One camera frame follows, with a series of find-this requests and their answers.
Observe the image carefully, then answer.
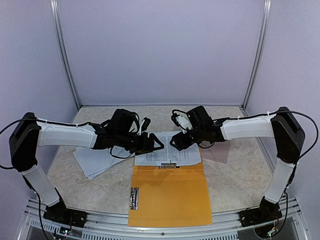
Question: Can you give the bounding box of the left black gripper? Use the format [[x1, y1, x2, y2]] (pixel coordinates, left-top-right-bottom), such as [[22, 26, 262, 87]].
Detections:
[[115, 130, 164, 156]]

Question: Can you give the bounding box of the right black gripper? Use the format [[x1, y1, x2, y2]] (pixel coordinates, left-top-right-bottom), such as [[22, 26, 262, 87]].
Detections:
[[170, 126, 206, 151]]

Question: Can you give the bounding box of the stack of printed papers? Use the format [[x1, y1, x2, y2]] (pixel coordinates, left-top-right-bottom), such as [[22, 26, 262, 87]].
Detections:
[[134, 131, 202, 167]]

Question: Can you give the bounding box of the metal folder spine clip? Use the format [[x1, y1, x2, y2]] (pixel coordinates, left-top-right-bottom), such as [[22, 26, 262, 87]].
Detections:
[[157, 162, 180, 169]]

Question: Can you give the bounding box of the orange file folder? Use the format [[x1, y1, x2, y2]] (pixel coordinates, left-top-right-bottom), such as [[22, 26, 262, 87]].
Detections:
[[128, 162, 213, 228]]

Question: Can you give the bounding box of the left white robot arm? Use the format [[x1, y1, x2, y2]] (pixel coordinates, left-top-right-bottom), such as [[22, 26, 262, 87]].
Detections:
[[9, 109, 164, 223]]

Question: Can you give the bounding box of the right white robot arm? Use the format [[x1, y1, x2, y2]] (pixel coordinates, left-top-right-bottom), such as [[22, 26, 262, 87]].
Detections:
[[170, 105, 305, 222]]

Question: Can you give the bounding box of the metal folder cover clip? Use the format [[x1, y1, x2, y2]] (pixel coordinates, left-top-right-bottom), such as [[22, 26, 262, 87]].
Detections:
[[129, 187, 139, 210]]

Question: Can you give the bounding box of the translucent grey plastic sheet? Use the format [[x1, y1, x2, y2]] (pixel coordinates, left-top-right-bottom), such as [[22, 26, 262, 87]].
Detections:
[[200, 141, 230, 164]]

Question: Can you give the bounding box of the remaining white paper stack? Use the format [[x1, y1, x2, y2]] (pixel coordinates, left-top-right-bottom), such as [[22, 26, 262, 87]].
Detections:
[[73, 146, 131, 180]]

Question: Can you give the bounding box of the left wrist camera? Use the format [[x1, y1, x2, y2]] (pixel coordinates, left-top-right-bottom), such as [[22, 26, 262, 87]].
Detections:
[[137, 117, 151, 136]]

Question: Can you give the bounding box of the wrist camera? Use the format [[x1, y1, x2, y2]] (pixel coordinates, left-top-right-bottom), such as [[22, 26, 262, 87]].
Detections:
[[137, 117, 151, 136], [171, 109, 193, 133]]

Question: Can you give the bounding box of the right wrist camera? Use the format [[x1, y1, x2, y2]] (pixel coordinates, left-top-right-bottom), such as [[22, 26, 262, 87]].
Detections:
[[171, 109, 193, 133]]

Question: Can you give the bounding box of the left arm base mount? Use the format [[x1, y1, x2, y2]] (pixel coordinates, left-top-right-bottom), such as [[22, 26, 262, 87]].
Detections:
[[43, 206, 88, 228]]

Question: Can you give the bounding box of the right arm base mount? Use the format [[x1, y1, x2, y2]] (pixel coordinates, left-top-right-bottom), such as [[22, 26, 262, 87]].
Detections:
[[238, 208, 283, 228]]

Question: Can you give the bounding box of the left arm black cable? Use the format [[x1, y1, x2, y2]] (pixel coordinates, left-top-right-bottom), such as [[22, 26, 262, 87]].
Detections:
[[0, 118, 141, 171]]

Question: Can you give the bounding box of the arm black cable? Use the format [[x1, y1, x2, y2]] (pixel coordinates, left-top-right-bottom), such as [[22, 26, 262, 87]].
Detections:
[[0, 118, 141, 171], [172, 108, 317, 201]]

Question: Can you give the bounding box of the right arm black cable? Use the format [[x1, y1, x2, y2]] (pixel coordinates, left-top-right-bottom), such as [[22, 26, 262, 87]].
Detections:
[[172, 108, 317, 201]]

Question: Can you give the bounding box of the front aluminium rail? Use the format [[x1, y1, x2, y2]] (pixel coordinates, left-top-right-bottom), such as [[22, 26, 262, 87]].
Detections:
[[22, 197, 308, 240]]

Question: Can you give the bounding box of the left aluminium frame post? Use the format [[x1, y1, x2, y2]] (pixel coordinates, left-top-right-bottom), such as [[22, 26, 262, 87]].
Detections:
[[50, 0, 82, 110]]

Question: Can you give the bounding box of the aluminium frame post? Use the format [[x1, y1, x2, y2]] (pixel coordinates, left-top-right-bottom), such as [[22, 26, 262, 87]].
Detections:
[[241, 0, 272, 111], [50, 0, 82, 110]]

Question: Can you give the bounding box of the right aluminium frame post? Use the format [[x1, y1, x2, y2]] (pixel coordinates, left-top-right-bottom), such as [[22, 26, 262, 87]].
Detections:
[[241, 0, 272, 111]]

